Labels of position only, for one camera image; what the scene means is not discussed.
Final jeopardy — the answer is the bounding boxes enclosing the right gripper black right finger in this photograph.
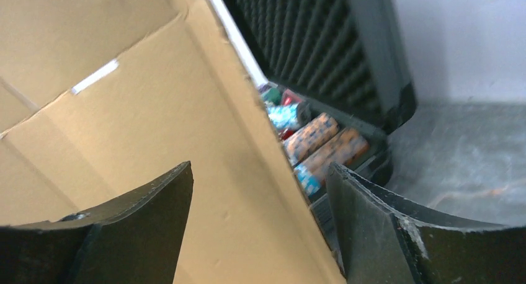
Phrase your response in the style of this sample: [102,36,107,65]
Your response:
[326,163,525,283]

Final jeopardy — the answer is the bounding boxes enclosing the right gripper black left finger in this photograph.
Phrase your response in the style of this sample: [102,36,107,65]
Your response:
[1,161,194,283]

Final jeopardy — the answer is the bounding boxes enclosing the cardboard box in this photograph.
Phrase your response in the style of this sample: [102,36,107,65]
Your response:
[1,0,345,283]

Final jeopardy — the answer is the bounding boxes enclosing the black poker chip case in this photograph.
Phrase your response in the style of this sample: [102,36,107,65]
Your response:
[223,0,416,251]

